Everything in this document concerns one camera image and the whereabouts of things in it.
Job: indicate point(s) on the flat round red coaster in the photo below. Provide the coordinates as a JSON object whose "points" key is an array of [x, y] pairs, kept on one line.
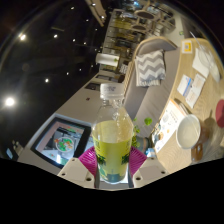
{"points": [[220, 113]]}

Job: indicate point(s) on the printed menu sheet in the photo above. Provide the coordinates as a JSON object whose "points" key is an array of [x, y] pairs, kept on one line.
{"points": [[170, 120]]}

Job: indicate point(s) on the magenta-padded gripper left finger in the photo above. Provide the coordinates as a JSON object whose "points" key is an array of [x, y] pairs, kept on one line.
{"points": [[75, 171]]}

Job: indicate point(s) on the group of ceiling lights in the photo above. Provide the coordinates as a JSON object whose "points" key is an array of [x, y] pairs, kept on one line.
{"points": [[10, 101]]}

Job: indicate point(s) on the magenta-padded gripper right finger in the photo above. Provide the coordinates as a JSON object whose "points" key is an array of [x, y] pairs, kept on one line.
{"points": [[148, 171]]}

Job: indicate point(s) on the grey white chevron cushion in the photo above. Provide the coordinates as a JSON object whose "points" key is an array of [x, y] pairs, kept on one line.
{"points": [[150, 68]]}

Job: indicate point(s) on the small white box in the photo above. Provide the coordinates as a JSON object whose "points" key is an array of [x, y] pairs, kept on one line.
{"points": [[182, 85]]}

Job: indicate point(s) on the group of dining chairs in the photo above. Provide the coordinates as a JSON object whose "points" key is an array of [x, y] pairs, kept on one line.
{"points": [[146, 15]]}

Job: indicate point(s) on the curved grey sofa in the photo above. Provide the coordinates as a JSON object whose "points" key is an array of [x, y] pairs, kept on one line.
{"points": [[156, 103]]}

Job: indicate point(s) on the clear bottle with green label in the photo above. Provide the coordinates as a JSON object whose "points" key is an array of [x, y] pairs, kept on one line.
{"points": [[111, 150]]}

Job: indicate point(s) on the light blue tissue pack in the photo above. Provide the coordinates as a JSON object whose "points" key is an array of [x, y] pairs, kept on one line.
{"points": [[151, 152]]}

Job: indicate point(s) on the green potted plant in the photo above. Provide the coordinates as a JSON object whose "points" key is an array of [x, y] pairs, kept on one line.
{"points": [[147, 121]]}

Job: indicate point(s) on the window with festive decals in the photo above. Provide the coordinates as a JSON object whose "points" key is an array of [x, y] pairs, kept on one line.
{"points": [[63, 141]]}

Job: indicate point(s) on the mustard yellow ceramic mug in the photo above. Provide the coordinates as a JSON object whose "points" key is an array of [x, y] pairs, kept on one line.
{"points": [[188, 131]]}

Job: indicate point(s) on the yellow square table sign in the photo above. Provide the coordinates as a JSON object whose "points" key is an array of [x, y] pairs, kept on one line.
{"points": [[187, 46]]}

